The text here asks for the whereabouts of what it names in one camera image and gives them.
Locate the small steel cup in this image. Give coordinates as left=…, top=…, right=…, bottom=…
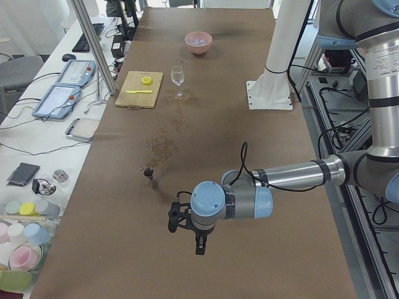
left=52, top=169, right=69, bottom=183

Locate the light blue plastic cup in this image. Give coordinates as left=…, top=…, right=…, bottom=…
left=23, top=223, right=50, bottom=245

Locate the lower blue teach pendant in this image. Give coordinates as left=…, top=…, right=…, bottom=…
left=32, top=84, right=81, bottom=120

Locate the silver tray box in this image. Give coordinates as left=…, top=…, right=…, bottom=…
left=64, top=118, right=100, bottom=142

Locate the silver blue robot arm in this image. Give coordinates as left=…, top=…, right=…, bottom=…
left=168, top=1, right=398, bottom=255

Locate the grey office chair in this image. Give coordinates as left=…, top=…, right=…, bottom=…
left=1, top=52, right=44, bottom=113

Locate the yellow plastic cup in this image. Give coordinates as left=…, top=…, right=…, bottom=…
left=19, top=202, right=39, bottom=217

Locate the black keyboard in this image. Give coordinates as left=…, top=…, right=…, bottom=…
left=72, top=23, right=105, bottom=53

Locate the bamboo cutting board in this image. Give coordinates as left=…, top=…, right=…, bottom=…
left=115, top=70, right=163, bottom=108

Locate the white pedestal column base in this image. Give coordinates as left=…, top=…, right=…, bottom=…
left=246, top=0, right=313, bottom=110

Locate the yellow lemon slice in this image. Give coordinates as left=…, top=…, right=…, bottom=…
left=142, top=76, right=153, bottom=85

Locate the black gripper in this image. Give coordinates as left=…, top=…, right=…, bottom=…
left=168, top=192, right=214, bottom=255

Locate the pink bowl of ice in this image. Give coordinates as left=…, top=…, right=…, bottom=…
left=185, top=31, right=213, bottom=55

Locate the clear wine glass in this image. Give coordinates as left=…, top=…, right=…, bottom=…
left=171, top=65, right=185, bottom=98

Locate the dark grey folded cloth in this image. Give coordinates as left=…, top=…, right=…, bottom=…
left=7, top=163, right=40, bottom=186

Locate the aluminium frame post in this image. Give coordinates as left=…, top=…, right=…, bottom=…
left=71, top=0, right=117, bottom=95

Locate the upper blue teach pendant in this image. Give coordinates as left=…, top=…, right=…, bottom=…
left=56, top=60, right=96, bottom=87

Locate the black computer mouse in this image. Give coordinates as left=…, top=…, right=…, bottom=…
left=62, top=54, right=76, bottom=62

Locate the black power adapter box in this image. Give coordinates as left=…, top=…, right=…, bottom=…
left=111, top=35, right=130, bottom=59

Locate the blue teach pendant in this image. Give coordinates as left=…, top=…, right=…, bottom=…
left=32, top=84, right=81, bottom=120
left=56, top=60, right=96, bottom=87

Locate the yellow plastic knife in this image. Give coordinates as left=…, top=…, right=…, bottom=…
left=125, top=90, right=153, bottom=94

